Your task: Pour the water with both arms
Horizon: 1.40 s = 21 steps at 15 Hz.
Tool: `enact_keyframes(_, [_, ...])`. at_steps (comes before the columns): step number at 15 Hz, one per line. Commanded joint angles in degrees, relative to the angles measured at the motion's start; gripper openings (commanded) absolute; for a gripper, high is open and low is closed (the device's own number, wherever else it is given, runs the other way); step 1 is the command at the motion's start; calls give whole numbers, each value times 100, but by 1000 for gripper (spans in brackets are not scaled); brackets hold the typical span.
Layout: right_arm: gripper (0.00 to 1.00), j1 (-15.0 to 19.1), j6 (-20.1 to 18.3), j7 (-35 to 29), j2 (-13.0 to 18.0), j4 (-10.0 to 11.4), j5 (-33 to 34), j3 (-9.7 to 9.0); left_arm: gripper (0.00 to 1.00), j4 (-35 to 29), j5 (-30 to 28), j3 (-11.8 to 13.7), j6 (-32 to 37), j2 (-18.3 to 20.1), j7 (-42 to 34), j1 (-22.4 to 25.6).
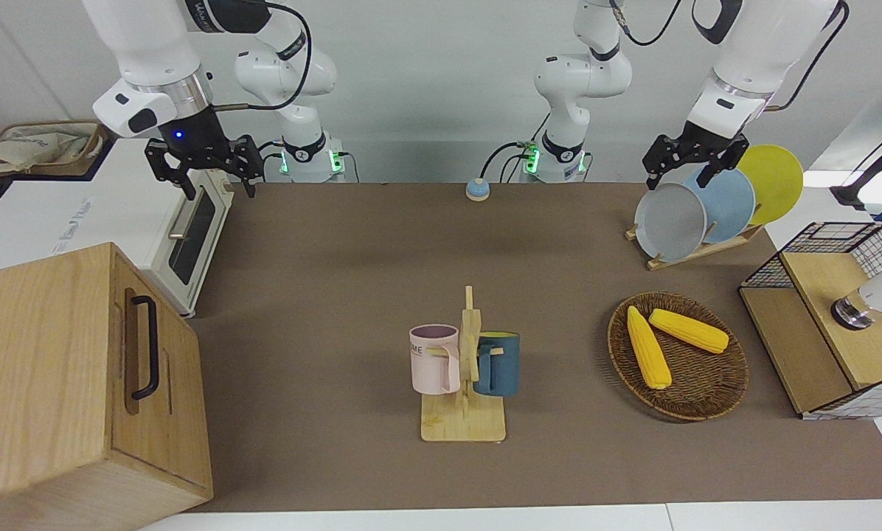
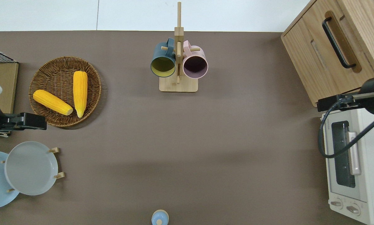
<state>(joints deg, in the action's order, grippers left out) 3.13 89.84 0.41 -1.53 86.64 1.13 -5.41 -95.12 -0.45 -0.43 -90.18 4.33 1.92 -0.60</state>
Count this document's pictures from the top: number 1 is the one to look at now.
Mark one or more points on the grey plate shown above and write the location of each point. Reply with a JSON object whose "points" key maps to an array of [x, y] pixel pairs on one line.
{"points": [[669, 221]]}

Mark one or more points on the wooden plate rack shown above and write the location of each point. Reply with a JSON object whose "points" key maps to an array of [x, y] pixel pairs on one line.
{"points": [[699, 253]]}

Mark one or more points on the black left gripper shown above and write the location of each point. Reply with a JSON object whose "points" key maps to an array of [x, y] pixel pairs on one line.
{"points": [[710, 141]]}

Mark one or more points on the wooden drawer cabinet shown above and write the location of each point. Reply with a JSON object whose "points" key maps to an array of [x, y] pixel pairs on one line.
{"points": [[43, 354]]}

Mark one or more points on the light blue plate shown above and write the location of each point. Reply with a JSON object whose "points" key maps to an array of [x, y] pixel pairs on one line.
{"points": [[728, 203]]}

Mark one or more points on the yellow corn cob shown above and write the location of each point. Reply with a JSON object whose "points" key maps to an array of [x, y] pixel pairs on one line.
{"points": [[692, 332], [651, 354]]}

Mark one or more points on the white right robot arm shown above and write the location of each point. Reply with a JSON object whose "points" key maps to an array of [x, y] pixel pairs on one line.
{"points": [[146, 44]]}

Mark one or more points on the white toaster oven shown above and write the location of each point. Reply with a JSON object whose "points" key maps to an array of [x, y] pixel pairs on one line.
{"points": [[190, 236]]}

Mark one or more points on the brown table mat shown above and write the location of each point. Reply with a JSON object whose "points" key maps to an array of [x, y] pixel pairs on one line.
{"points": [[338, 243]]}

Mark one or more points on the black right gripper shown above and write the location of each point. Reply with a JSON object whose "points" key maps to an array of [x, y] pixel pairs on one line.
{"points": [[190, 140]]}

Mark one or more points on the wooden mug tree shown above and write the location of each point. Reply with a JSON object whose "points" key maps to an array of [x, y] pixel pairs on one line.
{"points": [[463, 420]]}

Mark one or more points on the cardboard tray box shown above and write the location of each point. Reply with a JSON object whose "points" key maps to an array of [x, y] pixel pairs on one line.
{"points": [[100, 151]]}

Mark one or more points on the pink mug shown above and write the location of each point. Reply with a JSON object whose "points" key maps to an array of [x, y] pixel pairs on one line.
{"points": [[430, 365]]}

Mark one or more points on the yellow plate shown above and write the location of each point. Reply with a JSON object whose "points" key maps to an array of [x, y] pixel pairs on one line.
{"points": [[776, 181]]}

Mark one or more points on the brown wicker basket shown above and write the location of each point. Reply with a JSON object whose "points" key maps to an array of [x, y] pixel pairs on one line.
{"points": [[699, 383]]}

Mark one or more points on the dark blue mug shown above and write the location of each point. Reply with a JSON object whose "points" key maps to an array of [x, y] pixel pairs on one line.
{"points": [[504, 365]]}

